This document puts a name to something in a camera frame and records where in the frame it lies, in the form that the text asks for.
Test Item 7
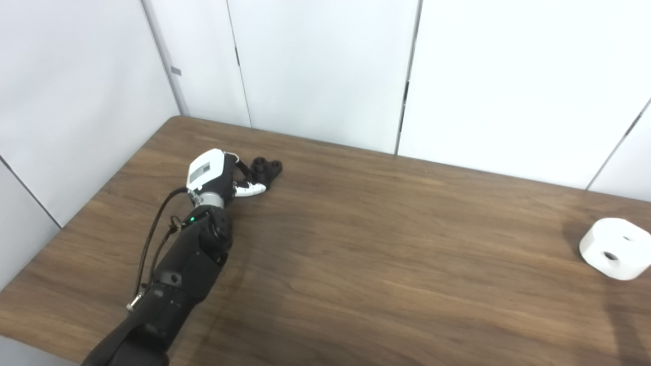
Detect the thick black left wrist cable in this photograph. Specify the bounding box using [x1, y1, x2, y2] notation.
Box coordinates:
[126, 187, 190, 312]

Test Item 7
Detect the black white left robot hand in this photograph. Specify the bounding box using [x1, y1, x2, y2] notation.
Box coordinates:
[187, 148, 268, 209]

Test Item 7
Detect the round white piece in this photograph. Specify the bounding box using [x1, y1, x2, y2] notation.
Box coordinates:
[579, 218, 651, 281]

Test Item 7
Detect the thin black left wrist wire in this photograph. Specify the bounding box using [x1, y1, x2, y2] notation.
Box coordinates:
[145, 216, 184, 288]

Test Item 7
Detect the black flanged holder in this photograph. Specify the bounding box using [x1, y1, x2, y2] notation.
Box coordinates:
[248, 157, 283, 191]

